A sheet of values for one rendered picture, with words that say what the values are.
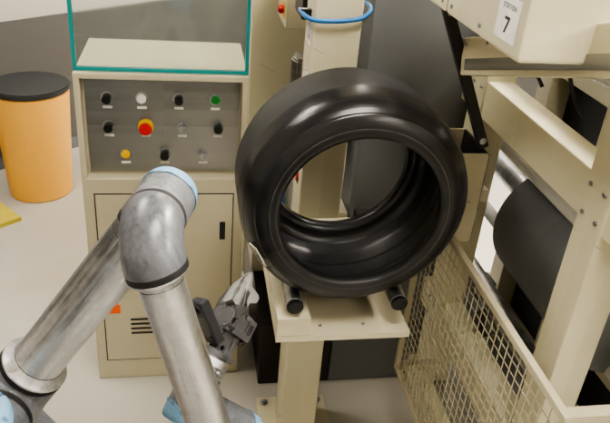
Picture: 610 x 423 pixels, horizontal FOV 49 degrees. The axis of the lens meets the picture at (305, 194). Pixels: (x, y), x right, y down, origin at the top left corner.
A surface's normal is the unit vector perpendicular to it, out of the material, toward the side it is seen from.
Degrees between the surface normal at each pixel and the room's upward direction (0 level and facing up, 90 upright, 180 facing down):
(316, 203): 90
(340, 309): 0
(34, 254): 0
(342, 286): 101
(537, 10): 90
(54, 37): 90
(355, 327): 0
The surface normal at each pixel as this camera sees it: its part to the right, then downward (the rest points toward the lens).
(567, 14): 0.15, 0.47
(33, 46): 0.76, 0.36
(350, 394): 0.07, -0.88
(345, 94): -0.07, -0.70
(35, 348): -0.43, 0.07
